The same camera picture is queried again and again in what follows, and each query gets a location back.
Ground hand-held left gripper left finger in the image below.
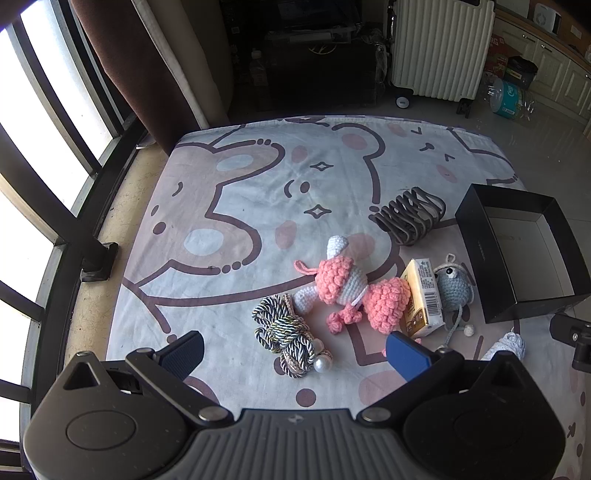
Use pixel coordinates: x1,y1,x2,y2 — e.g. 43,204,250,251
61,330,234,428

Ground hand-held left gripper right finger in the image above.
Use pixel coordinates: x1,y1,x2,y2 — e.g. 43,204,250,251
357,331,532,424

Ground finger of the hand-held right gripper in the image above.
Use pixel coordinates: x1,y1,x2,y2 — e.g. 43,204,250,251
549,313,579,345

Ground yellow tissue pack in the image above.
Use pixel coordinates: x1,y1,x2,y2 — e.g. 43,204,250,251
399,258,445,337

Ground grey crochet mouse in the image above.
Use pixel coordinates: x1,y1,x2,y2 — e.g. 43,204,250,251
431,253,477,352

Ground pink white crochet doll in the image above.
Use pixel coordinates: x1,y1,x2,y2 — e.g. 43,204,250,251
294,234,423,345

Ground braided cord with pearl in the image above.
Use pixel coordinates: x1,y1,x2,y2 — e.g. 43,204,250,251
252,294,334,378

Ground black cardboard box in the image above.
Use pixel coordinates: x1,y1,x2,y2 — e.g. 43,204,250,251
455,184,591,324

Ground brown hair claw clip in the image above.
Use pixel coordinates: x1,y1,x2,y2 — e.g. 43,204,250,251
369,187,447,246

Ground bear printed blanket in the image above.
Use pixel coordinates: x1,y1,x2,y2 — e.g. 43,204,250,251
105,115,591,480

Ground shrink-wrapped water bottle pack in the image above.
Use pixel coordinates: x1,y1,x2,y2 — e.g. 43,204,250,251
480,76,536,121

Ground black waste bin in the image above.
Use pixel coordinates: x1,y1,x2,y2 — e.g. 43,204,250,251
503,55,539,91

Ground cream kitchen cabinets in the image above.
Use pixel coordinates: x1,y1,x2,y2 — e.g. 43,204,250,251
490,9,591,126

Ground red cardboard carton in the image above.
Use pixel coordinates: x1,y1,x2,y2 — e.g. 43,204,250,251
485,33,522,77

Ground beige curtain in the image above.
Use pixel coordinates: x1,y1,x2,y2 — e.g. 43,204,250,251
194,0,234,132

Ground black hard case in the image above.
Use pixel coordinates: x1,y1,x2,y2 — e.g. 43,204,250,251
262,36,387,110

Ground small plastic bottle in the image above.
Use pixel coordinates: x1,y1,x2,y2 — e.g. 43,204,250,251
249,48,269,88

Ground brown curtain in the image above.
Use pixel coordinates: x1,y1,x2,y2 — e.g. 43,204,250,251
69,0,218,153

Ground clear plastic bag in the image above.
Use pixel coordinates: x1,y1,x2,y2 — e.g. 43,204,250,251
373,28,394,85

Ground white ribbed suitcase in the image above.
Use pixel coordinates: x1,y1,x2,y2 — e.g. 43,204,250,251
387,0,496,116

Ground white fan heater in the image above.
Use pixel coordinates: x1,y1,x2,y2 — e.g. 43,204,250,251
531,2,562,33

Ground black window frame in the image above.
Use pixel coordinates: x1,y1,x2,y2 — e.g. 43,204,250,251
0,0,153,472

